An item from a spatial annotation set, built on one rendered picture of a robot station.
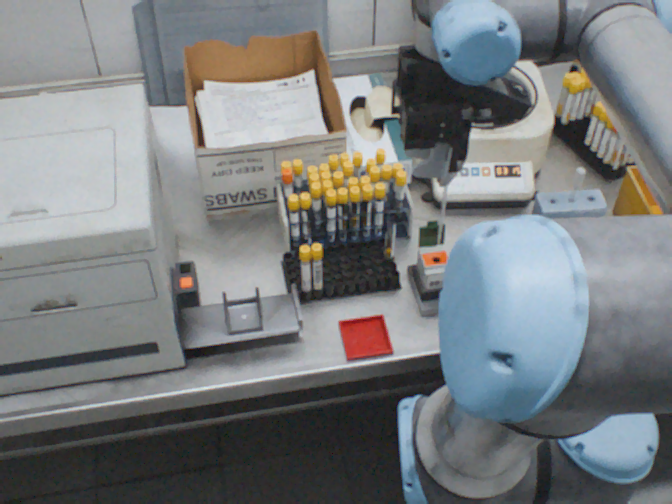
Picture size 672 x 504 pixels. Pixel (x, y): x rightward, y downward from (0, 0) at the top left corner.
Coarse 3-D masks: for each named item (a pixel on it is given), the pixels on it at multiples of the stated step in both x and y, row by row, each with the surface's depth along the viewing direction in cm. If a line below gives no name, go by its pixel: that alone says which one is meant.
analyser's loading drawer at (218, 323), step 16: (256, 288) 117; (224, 304) 115; (240, 304) 118; (256, 304) 119; (272, 304) 119; (288, 304) 119; (192, 320) 117; (208, 320) 117; (224, 320) 117; (240, 320) 117; (256, 320) 117; (272, 320) 117; (288, 320) 117; (192, 336) 115; (208, 336) 115; (224, 336) 115; (240, 336) 115; (256, 336) 115
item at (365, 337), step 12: (348, 324) 121; (360, 324) 121; (372, 324) 121; (384, 324) 120; (348, 336) 119; (360, 336) 120; (372, 336) 119; (384, 336) 120; (348, 348) 118; (360, 348) 118; (372, 348) 118; (384, 348) 118; (348, 360) 117
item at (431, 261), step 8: (424, 248) 121; (432, 248) 121; (440, 248) 121; (424, 256) 120; (432, 256) 120; (440, 256) 120; (424, 264) 119; (432, 264) 119; (440, 264) 119; (424, 272) 119; (432, 272) 119; (440, 272) 119; (424, 280) 120; (432, 280) 120; (440, 280) 120; (424, 288) 121
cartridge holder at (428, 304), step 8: (416, 264) 124; (408, 272) 127; (416, 272) 123; (416, 280) 123; (416, 288) 124; (432, 288) 121; (440, 288) 121; (416, 296) 124; (424, 296) 122; (432, 296) 122; (424, 304) 122; (432, 304) 122; (424, 312) 122; (432, 312) 122
